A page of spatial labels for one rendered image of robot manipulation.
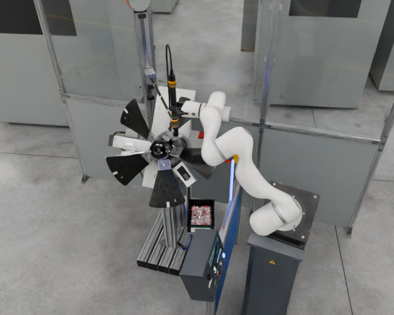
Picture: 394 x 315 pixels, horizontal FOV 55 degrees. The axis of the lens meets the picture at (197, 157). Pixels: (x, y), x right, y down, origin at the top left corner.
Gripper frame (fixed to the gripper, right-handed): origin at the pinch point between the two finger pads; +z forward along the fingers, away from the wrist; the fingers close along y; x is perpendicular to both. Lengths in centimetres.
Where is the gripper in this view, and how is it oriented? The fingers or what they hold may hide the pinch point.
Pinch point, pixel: (174, 106)
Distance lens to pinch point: 210.4
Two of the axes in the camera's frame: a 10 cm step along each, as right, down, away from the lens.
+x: -0.1, -7.7, -6.4
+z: -9.6, -1.7, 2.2
